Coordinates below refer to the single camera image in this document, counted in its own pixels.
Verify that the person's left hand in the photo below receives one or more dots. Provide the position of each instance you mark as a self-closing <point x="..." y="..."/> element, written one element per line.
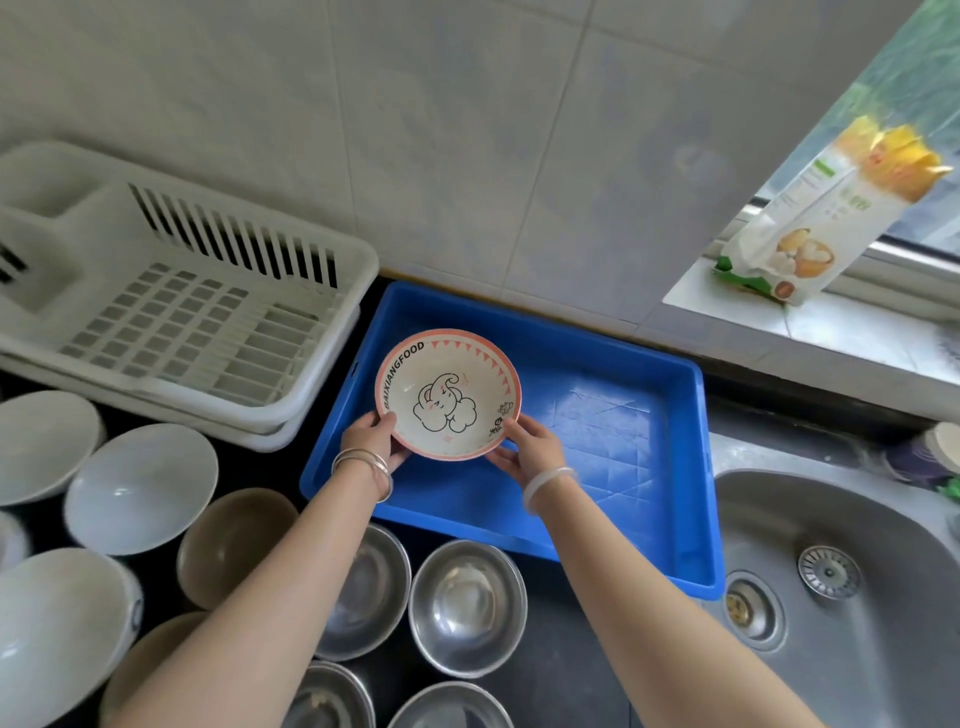
<point x="367" y="439"/>

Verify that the person's right hand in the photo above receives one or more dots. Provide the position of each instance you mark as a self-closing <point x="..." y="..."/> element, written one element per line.
<point x="536" y="454"/>

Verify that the person's left thumb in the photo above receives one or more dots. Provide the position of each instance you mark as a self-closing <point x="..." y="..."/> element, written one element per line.
<point x="385" y="423"/>

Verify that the person's right thumb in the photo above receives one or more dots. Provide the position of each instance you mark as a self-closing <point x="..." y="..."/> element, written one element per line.
<point x="523" y="427"/>

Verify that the pink-rimmed cartoon elephant bowl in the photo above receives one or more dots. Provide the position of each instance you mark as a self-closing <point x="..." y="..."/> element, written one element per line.
<point x="448" y="394"/>

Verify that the person's right forearm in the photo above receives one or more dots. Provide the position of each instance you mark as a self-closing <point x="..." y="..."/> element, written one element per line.
<point x="645" y="607"/>

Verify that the person's left forearm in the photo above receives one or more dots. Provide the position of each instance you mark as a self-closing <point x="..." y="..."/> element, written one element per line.
<point x="255" y="615"/>

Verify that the silver bangles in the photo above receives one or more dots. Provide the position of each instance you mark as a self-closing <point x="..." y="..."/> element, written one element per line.
<point x="365" y="459"/>

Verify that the white jade bangle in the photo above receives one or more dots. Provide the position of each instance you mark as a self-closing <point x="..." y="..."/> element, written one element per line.
<point x="547" y="481"/>

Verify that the blue plastic tray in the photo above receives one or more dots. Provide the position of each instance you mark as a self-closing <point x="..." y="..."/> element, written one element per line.
<point x="615" y="442"/>

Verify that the white drip tray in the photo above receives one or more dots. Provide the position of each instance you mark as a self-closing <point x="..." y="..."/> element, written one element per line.
<point x="255" y="439"/>

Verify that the stainless steel bowl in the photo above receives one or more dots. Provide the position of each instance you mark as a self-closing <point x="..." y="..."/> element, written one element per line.
<point x="330" y="697"/>
<point x="466" y="607"/>
<point x="371" y="592"/>
<point x="450" y="709"/>

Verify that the beige ceramic bowl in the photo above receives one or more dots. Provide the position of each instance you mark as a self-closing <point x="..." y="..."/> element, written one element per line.
<point x="139" y="660"/>
<point x="229" y="544"/>

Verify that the white plastic dish rack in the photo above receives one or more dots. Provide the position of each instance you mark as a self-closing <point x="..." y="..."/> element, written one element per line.
<point x="187" y="300"/>

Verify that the white ceramic bowl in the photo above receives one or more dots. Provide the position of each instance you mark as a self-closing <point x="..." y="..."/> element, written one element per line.
<point x="60" y="630"/>
<point x="41" y="446"/>
<point x="139" y="487"/>
<point x="11" y="538"/>

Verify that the metal sink overflow fitting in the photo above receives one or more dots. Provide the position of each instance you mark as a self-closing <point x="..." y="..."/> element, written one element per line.
<point x="752" y="609"/>

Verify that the metal sink drain strainer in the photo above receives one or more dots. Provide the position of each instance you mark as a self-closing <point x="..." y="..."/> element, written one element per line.
<point x="829" y="572"/>

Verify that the white and yellow food bag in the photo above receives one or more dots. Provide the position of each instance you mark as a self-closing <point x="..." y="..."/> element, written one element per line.
<point x="825" y="225"/>

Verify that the purple bottle with white cap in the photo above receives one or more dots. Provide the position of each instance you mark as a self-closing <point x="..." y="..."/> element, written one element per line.
<point x="919" y="454"/>

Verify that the stainless steel sink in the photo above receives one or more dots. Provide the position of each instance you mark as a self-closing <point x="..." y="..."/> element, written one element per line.
<point x="862" y="660"/>

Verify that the green sponge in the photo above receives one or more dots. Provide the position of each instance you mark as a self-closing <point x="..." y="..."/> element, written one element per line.
<point x="951" y="489"/>

